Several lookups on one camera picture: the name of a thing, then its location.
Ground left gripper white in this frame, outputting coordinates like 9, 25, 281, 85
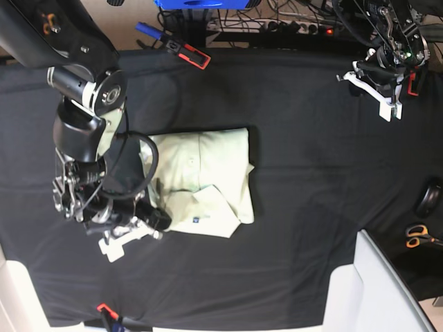
336, 61, 404, 121

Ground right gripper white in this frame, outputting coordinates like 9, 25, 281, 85
98, 202, 172, 263

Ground light green T-shirt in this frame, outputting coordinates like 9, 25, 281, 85
148, 128, 255, 238

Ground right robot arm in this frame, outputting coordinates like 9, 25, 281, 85
1, 1, 169, 262

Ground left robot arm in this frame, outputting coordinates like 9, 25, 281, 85
332, 1, 430, 122

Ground red black clamp right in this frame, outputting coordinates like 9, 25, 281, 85
407, 71, 422, 97

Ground red black clamp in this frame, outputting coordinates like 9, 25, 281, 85
165, 39, 211, 70
407, 71, 422, 97

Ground black table cloth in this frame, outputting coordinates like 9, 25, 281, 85
1, 48, 442, 331

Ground black round object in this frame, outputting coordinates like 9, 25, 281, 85
415, 183, 442, 219

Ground red blue clamp bottom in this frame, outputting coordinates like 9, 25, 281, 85
84, 303, 154, 331

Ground white power strip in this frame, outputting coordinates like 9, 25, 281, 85
206, 17, 334, 36

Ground white chair left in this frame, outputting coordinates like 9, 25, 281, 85
1, 253, 85, 332

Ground white chair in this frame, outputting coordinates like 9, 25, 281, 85
322, 230, 435, 331
1, 253, 85, 332

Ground red black clamp top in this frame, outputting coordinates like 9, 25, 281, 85
165, 39, 211, 70

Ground white chair right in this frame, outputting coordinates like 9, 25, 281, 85
322, 230, 435, 331

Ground blue box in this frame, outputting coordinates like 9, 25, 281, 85
154, 0, 249, 10

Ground orange handled scissors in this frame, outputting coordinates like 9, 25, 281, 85
406, 224, 442, 249

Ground blue handled tool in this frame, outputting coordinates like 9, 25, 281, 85
135, 22, 163, 40

